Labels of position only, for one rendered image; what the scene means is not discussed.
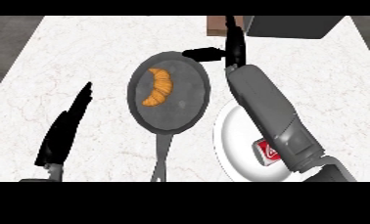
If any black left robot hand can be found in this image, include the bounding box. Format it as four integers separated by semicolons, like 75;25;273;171
32;81;93;167

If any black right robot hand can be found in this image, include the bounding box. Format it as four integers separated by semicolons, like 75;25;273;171
180;16;246;71

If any dark grey frying pan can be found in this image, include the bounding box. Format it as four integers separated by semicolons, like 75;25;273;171
125;50;212;183

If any golden brown croissant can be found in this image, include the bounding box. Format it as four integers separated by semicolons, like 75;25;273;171
140;67;174;108

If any white round plate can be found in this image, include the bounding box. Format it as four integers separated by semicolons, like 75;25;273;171
212;100;309;183

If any brown wooden block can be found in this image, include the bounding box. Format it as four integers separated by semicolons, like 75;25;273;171
206;16;227;37

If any dark grey appliance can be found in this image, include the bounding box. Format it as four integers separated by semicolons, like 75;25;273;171
242;16;346;40

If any red and white can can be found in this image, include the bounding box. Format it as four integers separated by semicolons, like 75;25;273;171
251;138;282;166

